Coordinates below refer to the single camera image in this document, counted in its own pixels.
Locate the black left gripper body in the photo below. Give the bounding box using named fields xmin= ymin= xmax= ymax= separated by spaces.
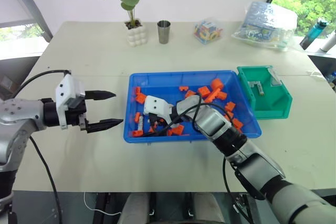
xmin=67 ymin=99 xmax=89 ymax=132

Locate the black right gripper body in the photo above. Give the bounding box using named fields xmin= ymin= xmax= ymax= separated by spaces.
xmin=156 ymin=113 xmax=173 ymax=127

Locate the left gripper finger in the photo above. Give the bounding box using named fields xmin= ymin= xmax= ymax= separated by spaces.
xmin=84 ymin=90 xmax=117 ymax=102
xmin=86 ymin=118 xmax=124 ymax=134

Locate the blue plastic bin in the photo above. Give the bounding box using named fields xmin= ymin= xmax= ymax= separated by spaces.
xmin=122 ymin=70 xmax=263 ymax=144

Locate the green plastic bin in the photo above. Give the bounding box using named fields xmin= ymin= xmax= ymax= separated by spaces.
xmin=236 ymin=65 xmax=293 ymax=120

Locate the clear bin label holder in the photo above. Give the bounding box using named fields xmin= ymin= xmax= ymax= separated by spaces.
xmin=269 ymin=68 xmax=281 ymax=88

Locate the long orange plastic block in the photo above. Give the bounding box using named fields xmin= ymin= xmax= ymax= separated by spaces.
xmin=203 ymin=87 xmax=228 ymax=103

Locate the orange plastic cylinder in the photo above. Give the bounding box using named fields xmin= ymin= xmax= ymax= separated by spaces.
xmin=210 ymin=78 xmax=225 ymax=91

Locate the white bubble plant pot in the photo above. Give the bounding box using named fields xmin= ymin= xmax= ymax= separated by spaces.
xmin=124 ymin=20 xmax=149 ymax=48

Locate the grey rounded shape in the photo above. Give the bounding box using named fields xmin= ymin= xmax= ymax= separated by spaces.
xmin=119 ymin=192 xmax=151 ymax=224
xmin=192 ymin=192 xmax=227 ymax=224

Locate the metal cup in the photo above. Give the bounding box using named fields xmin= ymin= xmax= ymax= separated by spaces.
xmin=156 ymin=19 xmax=172 ymax=45

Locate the clear box of colourful blocks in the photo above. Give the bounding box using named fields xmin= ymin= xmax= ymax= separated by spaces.
xmin=193 ymin=19 xmax=224 ymax=45

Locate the clear plastic bag with items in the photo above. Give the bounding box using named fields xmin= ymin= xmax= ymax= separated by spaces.
xmin=231 ymin=1 xmax=299 ymax=52

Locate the teal water bottle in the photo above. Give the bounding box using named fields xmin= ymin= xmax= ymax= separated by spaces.
xmin=299 ymin=17 xmax=330 ymax=50

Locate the white and grey bottle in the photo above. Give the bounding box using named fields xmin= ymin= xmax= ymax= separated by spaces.
xmin=318 ymin=29 xmax=336 ymax=53

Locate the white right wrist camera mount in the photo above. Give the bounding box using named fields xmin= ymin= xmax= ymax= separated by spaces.
xmin=143 ymin=95 xmax=174 ymax=124

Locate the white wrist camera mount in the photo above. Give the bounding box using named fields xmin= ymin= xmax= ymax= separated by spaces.
xmin=55 ymin=73 xmax=86 ymax=131
xmin=143 ymin=95 xmax=174 ymax=124

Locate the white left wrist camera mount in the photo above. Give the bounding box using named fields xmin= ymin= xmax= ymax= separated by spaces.
xmin=55 ymin=73 xmax=86 ymax=131

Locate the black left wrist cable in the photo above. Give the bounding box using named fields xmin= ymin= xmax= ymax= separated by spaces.
xmin=11 ymin=69 xmax=72 ymax=100

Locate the black left arm hanging cable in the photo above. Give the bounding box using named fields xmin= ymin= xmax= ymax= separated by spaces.
xmin=28 ymin=135 xmax=64 ymax=224

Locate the black arm hanging cable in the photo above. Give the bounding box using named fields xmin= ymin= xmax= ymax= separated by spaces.
xmin=28 ymin=135 xmax=64 ymax=224
xmin=222 ymin=155 xmax=253 ymax=224

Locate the black right arm hanging cable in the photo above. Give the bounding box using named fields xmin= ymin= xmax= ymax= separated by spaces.
xmin=222 ymin=155 xmax=253 ymax=224

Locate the thin white cable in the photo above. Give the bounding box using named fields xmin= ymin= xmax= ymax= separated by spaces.
xmin=83 ymin=191 xmax=124 ymax=216

